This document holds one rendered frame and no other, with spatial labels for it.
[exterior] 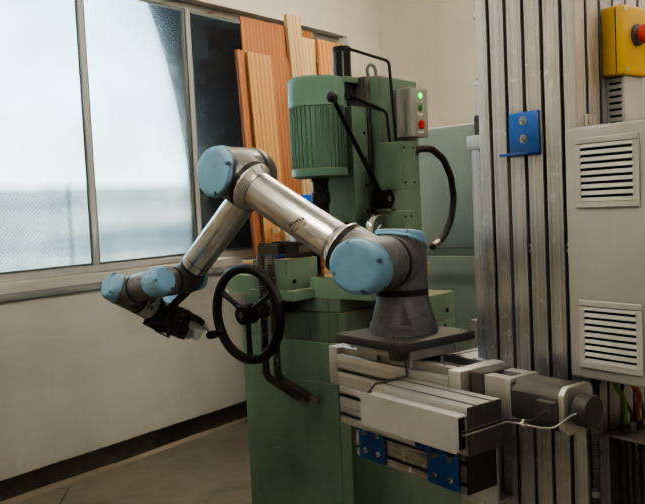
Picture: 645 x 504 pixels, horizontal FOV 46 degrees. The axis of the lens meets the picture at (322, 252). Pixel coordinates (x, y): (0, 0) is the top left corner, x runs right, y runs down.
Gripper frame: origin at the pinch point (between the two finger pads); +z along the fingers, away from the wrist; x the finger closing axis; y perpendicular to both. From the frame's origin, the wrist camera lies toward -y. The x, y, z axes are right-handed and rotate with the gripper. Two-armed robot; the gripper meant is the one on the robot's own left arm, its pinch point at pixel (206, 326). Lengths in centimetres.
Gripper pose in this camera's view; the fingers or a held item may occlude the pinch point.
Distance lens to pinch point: 224.9
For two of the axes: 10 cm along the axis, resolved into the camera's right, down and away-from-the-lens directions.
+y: -2.9, 9.0, -3.2
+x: 7.5, 0.1, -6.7
